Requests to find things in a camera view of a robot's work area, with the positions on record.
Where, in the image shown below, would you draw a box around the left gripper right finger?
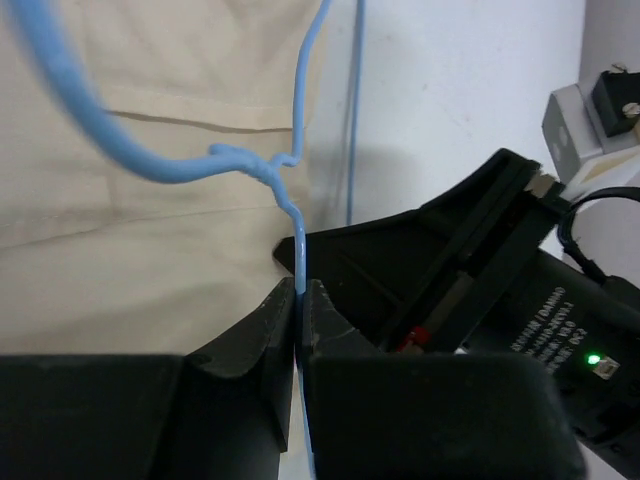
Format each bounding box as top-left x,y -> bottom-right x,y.
299,280 -> 585,479

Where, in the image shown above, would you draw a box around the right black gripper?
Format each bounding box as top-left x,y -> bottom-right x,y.
273,147 -> 640,480

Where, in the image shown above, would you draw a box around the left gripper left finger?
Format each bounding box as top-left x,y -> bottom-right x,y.
1,278 -> 295,479

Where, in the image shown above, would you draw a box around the beige trousers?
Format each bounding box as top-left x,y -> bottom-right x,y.
1,1 -> 320,353

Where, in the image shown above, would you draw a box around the light blue wire hanger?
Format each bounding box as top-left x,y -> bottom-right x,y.
2,0 -> 366,480

